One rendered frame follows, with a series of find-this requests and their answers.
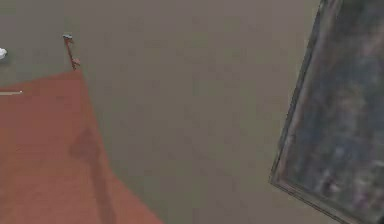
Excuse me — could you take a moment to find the red thin post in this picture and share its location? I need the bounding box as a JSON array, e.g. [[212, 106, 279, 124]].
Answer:
[[62, 32, 81, 71]]

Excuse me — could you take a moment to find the grey framed wall picture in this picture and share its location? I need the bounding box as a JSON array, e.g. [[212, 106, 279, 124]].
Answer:
[[268, 0, 384, 224]]

